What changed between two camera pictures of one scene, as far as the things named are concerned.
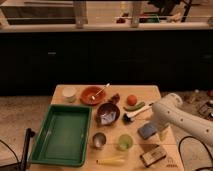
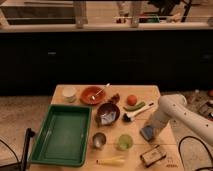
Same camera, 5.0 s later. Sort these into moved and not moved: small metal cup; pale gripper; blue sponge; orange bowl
Moved: pale gripper
Not moved: orange bowl; blue sponge; small metal cup
